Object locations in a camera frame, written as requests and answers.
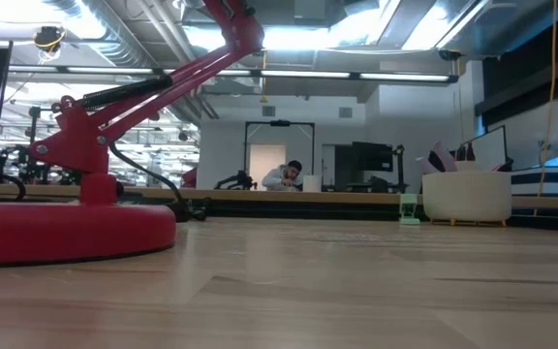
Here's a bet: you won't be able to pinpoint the red desk lamp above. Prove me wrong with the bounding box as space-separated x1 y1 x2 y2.
0 0 265 268

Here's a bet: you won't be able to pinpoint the person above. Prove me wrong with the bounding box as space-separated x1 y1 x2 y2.
262 159 304 192

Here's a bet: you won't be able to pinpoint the long ceiling light fixture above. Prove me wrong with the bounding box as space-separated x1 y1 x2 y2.
7 65 459 84

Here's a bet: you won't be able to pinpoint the small green stand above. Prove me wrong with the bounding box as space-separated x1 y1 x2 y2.
398 193 421 226

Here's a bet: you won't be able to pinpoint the pink items in tub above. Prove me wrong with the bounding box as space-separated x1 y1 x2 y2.
417 140 459 174

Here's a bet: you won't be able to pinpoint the white round tub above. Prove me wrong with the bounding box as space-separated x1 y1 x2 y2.
421 169 513 228

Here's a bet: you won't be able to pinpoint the blue white striped cushion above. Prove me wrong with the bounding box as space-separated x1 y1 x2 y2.
511 167 558 198

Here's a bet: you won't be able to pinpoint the black metal frame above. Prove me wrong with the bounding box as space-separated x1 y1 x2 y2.
243 119 317 190

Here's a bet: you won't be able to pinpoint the black lamp power cable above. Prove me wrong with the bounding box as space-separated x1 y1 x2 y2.
108 142 210 223

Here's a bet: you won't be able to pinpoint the whiteboard with black frame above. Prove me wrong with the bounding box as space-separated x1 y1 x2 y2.
460 124 515 172

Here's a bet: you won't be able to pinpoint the ceiling device with yellow cable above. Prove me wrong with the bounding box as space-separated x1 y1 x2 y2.
32 26 66 64

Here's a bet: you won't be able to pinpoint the yellow hanging cable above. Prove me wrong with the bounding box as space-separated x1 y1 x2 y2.
533 0 558 217

